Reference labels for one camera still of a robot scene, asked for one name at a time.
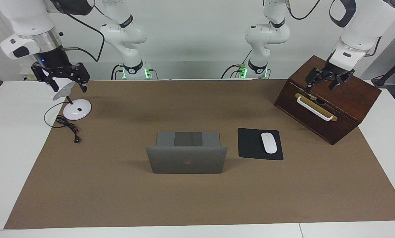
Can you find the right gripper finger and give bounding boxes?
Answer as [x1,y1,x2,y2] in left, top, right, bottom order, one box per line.
[70,62,91,93]
[31,63,60,93]

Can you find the dark brown wooden box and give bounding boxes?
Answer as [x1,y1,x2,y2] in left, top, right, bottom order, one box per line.
[274,55,382,146]

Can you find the white box handle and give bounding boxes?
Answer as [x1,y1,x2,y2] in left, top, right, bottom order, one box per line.
[297,96,333,121]

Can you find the black stand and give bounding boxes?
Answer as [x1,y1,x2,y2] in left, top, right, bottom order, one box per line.
[371,53,395,88]

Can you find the white computer mouse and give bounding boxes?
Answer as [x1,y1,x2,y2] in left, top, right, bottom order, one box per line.
[261,132,278,154]

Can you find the black right base cable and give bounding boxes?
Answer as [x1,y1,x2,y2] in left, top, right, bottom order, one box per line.
[111,64,123,80]

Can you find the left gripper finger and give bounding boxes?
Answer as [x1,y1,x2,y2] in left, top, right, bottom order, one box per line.
[328,70,355,91]
[305,67,324,93]

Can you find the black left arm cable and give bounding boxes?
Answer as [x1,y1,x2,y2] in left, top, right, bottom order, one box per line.
[285,0,382,57]

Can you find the black left base cable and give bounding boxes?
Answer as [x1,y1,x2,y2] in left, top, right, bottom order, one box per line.
[221,50,252,79]

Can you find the white power strip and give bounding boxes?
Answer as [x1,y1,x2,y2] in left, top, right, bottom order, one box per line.
[20,67,36,82]

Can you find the brass handle plate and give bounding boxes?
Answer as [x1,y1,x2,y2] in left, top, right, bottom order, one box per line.
[295,93,338,122]

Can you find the brown table mat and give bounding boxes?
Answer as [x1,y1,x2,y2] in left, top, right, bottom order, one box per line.
[4,79,395,229]

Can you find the black lamp power cable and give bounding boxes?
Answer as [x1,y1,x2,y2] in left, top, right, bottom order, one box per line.
[44,101,82,144]

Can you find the black mouse pad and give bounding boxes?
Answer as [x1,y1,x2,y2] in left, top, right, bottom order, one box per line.
[238,128,284,161]

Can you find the black base cable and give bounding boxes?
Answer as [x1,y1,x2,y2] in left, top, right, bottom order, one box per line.
[111,64,123,80]
[221,50,252,79]

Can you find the white desk lamp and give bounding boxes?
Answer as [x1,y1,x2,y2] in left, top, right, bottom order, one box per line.
[46,77,92,121]

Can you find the grey laptop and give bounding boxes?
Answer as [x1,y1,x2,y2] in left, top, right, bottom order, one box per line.
[146,131,228,174]

